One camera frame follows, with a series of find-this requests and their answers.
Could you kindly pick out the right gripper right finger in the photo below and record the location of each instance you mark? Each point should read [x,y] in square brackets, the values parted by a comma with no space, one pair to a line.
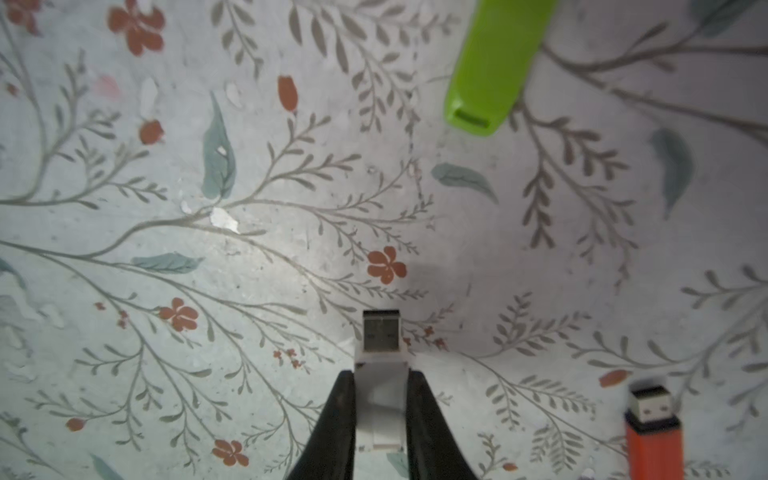
[432,452]

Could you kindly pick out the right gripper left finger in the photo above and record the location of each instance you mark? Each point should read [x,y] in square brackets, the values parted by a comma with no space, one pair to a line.
[330,451]

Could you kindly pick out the white usb drive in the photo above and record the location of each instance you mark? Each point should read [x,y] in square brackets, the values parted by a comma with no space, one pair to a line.
[380,373]

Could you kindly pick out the red usb drive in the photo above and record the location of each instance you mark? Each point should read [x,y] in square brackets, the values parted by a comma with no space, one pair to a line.
[654,436]

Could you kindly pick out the green usb drive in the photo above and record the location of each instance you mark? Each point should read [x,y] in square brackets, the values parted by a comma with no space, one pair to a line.
[498,51]

